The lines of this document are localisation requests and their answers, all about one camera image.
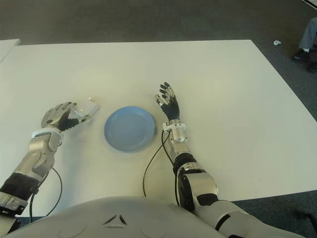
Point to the white charger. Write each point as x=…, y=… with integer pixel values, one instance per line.
x=90, y=109

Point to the small white floor object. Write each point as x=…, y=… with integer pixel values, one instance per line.
x=276, y=42

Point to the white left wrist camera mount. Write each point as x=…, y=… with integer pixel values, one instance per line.
x=39, y=132

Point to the blue plate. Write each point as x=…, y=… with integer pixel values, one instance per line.
x=130, y=129

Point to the dark shoe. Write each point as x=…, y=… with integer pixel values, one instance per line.
x=302, y=55

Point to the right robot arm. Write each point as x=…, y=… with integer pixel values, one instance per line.
x=198, y=183

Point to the silver robot torso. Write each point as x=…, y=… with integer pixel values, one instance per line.
x=123, y=218

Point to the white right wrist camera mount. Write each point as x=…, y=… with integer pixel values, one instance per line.
x=166, y=126

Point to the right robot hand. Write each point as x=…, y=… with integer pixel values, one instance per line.
x=172, y=109

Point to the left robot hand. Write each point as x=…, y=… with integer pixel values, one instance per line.
x=55, y=116

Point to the person's trouser leg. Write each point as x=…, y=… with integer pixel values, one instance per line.
x=308, y=34

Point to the white side table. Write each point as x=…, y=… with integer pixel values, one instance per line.
x=7, y=48

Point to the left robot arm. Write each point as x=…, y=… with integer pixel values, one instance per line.
x=37, y=153

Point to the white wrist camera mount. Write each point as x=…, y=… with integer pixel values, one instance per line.
x=166, y=126
x=39, y=132

